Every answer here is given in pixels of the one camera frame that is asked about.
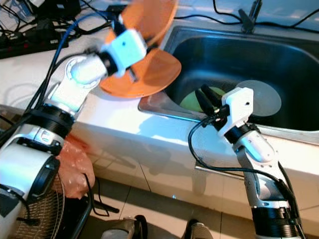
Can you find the flat black power adapter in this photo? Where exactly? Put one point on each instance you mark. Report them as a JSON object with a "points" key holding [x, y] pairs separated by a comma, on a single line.
{"points": [[113, 8]]}

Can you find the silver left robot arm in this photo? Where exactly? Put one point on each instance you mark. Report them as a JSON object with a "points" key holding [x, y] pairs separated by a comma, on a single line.
{"points": [[30, 169]]}

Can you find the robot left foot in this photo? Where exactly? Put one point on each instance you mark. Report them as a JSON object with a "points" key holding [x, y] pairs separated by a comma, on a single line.
{"points": [[124, 230]]}

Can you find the white plate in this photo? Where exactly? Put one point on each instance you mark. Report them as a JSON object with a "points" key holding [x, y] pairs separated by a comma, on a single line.
{"points": [[266, 97]]}

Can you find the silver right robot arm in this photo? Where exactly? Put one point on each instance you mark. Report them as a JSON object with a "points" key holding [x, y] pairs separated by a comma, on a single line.
{"points": [[254, 149]]}

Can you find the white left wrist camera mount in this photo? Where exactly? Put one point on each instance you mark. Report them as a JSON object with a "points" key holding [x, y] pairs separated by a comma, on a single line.
{"points": [[127, 47]]}

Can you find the white kitchen cabinet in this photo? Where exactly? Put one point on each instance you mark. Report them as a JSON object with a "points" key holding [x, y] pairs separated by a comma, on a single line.
{"points": [[154, 179]]}

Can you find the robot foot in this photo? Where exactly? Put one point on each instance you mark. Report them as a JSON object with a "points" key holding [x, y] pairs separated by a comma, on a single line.
{"points": [[124, 230], [202, 231]]}

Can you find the dark metal faucet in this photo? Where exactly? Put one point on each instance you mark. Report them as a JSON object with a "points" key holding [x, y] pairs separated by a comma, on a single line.
{"points": [[248, 22]]}

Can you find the stainless steel sink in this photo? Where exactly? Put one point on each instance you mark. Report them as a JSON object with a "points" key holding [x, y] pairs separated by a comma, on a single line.
{"points": [[229, 55]]}

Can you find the orange plastic bowl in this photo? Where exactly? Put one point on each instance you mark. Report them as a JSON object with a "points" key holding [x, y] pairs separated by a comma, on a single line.
{"points": [[154, 17]]}

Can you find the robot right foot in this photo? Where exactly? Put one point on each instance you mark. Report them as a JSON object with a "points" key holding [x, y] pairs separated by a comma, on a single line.
{"points": [[202, 231]]}

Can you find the orange plastic plate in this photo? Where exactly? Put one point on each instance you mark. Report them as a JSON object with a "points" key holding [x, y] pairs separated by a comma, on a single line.
{"points": [[154, 77]]}

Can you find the black power strip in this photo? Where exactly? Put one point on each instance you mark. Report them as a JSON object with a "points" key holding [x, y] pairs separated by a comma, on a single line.
{"points": [[25, 45]]}

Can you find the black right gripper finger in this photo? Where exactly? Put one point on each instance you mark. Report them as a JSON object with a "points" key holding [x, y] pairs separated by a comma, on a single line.
{"points": [[213, 95], [203, 102]]}

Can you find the green plate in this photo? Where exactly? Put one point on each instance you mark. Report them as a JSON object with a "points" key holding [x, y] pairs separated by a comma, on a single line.
{"points": [[187, 103]]}

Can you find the black electronics box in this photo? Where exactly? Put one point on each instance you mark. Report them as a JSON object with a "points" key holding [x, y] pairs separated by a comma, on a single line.
{"points": [[60, 9]]}

